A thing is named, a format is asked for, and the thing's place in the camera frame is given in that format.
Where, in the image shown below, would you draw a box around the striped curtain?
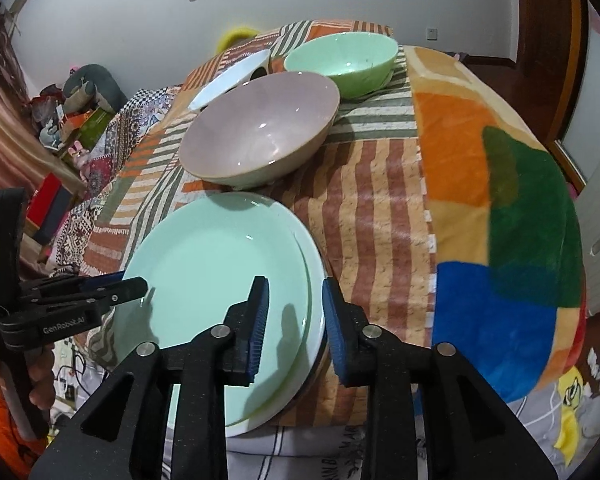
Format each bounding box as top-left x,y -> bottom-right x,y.
0,13 -> 84,192

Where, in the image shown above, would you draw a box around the wall socket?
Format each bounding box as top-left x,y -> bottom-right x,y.
426,27 -> 438,41

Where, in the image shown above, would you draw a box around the yellow foam hoop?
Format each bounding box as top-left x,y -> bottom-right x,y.
215,26 -> 259,54

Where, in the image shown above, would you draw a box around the red box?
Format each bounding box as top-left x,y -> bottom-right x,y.
26,174 -> 62,229

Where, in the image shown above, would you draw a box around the grey plush toy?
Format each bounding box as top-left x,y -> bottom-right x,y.
62,64 -> 128,114

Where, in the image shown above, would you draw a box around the patterned mosaic quilt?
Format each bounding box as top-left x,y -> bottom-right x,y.
47,86 -> 180,274

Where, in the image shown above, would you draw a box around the wooden door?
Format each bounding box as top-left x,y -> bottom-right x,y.
460,0 -> 588,146

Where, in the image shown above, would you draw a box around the mint green plate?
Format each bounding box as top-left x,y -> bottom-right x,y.
110,192 -> 326,437

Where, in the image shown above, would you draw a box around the colourful fleece blanket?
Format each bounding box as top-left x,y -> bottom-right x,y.
405,47 -> 586,402

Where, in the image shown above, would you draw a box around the white bowl black dots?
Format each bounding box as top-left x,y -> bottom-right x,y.
188,49 -> 271,113

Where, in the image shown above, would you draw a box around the white sliding wardrobe door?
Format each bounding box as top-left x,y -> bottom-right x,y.
560,6 -> 600,316

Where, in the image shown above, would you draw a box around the mint green bowl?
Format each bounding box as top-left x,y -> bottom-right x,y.
284,32 -> 399,100

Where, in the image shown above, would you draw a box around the pink bunny toy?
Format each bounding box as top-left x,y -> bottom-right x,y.
68,141 -> 91,182

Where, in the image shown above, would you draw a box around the pink large bowl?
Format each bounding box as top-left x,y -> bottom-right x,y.
178,72 -> 340,190

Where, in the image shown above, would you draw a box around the left hand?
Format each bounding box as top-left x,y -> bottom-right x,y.
0,344 -> 55,411

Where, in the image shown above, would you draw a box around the green box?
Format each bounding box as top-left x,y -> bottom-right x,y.
58,108 -> 114,155

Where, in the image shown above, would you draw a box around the striped patchwork blanket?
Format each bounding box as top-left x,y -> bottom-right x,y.
76,19 -> 439,428

